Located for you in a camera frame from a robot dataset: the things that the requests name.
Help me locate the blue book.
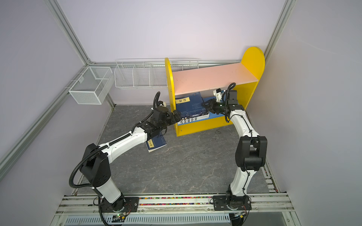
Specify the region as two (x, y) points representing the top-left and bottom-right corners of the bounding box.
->
(181, 111), (209, 119)
(146, 133), (167, 153)
(175, 92), (207, 117)

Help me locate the white booklet black text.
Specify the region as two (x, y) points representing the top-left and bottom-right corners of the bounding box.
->
(177, 115), (208, 125)

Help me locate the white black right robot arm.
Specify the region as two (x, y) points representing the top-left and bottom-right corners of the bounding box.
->
(201, 82), (267, 209)

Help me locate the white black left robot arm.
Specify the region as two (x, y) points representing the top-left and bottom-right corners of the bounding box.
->
(68, 92), (181, 205)

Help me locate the yellow pink blue bookshelf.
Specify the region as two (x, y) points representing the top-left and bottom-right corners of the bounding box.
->
(165, 47), (265, 137)

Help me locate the white mesh box basket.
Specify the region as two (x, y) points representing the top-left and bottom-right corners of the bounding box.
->
(69, 66), (115, 105)

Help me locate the white wire rack basket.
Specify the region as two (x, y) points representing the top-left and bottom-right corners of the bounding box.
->
(114, 58), (200, 90)

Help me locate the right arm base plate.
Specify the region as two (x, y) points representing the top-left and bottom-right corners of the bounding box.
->
(210, 195), (252, 211)

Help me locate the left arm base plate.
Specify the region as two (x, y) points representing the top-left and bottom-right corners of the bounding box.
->
(100, 196), (140, 213)

